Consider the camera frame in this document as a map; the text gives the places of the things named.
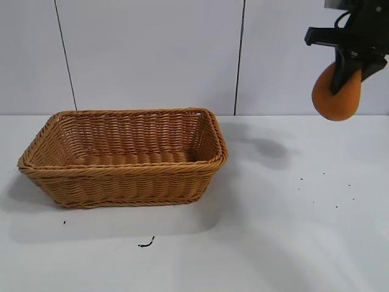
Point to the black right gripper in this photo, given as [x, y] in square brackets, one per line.
[364, 33]

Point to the brown woven wicker basket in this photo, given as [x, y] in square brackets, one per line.
[121, 185]

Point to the small black curved scrap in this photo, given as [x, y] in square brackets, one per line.
[147, 244]

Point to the orange knobbed citrus fruit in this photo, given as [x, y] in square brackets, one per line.
[343, 103]

